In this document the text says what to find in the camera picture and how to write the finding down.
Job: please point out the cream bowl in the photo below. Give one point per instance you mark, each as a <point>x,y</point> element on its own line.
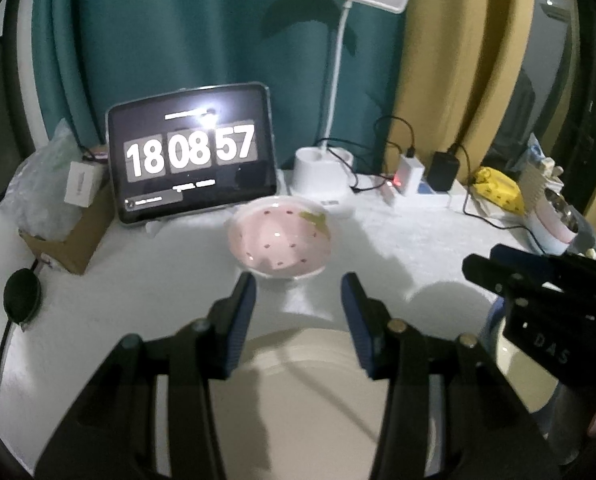
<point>523,380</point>

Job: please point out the white woven basket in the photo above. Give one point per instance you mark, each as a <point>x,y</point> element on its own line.
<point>533,185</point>

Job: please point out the white tablecloth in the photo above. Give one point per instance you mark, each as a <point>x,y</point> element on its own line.
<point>127,285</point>

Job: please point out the black charger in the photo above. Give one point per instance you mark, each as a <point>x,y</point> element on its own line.
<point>442,172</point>

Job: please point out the white power strip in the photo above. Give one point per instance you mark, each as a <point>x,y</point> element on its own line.
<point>438,201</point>

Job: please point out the dark glass window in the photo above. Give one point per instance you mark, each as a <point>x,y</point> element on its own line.
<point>548,85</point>

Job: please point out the tablet with clock display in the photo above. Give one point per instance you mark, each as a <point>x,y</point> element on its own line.
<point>187,160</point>

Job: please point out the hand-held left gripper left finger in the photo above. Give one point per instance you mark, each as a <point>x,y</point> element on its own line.
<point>240,325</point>

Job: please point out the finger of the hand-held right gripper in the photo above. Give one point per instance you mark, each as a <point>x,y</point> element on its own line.
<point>553,290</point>
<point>515,254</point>

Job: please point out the small white box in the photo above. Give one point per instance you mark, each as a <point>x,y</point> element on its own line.
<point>80,182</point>

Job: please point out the white charger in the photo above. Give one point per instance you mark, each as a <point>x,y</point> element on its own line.
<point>409,175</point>

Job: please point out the cardboard box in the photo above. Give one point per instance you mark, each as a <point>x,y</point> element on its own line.
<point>72,245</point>

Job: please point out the pink strawberry bowl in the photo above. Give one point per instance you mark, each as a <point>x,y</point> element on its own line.
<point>278,240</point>

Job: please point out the black round disc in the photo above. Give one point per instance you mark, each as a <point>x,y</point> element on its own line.
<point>22,295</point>

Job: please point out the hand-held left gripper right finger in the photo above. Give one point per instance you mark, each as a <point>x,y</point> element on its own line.
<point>358,330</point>

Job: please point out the blue white snack packet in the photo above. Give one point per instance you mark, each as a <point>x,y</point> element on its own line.
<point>538,150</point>

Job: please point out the clear plastic bag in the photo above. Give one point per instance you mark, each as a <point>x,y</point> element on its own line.
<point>42,185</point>

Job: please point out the green curtain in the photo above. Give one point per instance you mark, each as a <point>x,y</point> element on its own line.
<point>177,25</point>

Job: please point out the yellow wet wipes pack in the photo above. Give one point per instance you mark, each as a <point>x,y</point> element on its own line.
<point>500,192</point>

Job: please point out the steel bowl pink outside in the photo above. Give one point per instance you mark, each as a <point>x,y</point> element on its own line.
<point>553,232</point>

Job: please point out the beige plate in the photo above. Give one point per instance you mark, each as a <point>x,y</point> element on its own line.
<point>298,410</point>

